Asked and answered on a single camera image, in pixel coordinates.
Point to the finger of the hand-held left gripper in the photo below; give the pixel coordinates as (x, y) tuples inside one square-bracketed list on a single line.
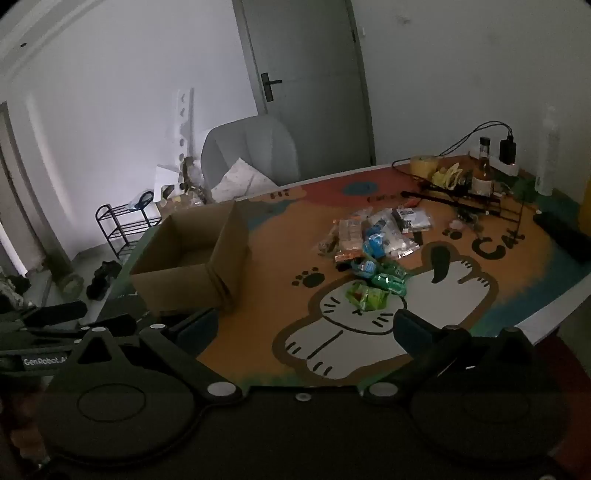
[(55, 311), (111, 324)]

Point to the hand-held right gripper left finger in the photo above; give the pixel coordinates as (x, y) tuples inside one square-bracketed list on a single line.
[(198, 330)]

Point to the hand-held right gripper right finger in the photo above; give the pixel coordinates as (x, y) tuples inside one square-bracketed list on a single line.
[(411, 334)]

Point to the brown cardboard box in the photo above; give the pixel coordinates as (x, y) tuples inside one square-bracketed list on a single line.
[(178, 288)]

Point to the green snack packet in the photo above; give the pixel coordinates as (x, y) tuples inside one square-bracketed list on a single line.
[(367, 295), (390, 279)]

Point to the blue snack packet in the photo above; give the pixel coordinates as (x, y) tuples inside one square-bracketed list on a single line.
[(364, 267), (376, 242)]

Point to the black white snack packet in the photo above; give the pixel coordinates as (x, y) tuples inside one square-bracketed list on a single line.
[(413, 217)]

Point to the clear cracker packet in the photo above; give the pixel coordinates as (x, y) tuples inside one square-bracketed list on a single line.
[(348, 230)]

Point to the clear packet brown snacks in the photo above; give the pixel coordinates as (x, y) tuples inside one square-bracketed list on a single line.
[(325, 244)]

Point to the small red packet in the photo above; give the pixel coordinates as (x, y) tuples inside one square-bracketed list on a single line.
[(414, 202)]

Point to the pale round object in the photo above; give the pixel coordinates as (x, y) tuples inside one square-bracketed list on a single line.
[(71, 284)]

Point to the pile of clothes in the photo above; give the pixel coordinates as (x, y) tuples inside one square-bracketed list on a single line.
[(9, 288)]

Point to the cat printed table mat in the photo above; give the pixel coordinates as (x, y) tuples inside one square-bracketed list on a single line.
[(277, 258)]

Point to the black shoe rack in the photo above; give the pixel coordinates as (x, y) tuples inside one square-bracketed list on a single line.
[(124, 208)]

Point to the small pink object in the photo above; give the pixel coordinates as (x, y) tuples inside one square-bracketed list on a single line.
[(455, 225)]

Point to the blue item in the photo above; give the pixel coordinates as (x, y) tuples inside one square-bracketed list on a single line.
[(138, 201)]

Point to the brown paper bag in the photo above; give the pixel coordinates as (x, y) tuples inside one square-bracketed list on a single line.
[(178, 203)]

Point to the dark key bunch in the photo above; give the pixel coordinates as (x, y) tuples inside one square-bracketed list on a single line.
[(468, 217)]

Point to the white patterned cushion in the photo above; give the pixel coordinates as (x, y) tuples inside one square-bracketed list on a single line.
[(240, 180)]

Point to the white box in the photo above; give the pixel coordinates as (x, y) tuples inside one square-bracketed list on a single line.
[(166, 177)]

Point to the brown tall object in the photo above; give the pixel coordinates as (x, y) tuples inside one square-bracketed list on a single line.
[(187, 170)]

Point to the yellow plastic bag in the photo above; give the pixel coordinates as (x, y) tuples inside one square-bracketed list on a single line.
[(445, 176)]

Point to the yellow tape roll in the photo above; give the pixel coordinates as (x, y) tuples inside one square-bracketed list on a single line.
[(422, 167)]

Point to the glass bottle brown liquid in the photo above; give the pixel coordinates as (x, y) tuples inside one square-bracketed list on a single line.
[(481, 177)]

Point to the white power strip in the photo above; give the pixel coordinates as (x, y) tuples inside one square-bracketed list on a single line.
[(505, 169)]

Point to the grey chair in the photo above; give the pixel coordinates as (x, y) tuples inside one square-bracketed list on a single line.
[(258, 143)]

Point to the black charger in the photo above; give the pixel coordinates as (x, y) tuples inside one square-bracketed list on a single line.
[(508, 150)]

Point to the white perforated board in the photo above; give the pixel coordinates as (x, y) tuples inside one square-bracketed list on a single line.
[(181, 120)]

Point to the clear plastic bottle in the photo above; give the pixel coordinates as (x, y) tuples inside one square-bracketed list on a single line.
[(547, 157)]

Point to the grey door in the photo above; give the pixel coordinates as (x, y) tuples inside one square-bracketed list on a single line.
[(309, 92)]

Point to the grey doorway frame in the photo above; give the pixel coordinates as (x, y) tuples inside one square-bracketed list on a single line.
[(46, 240)]

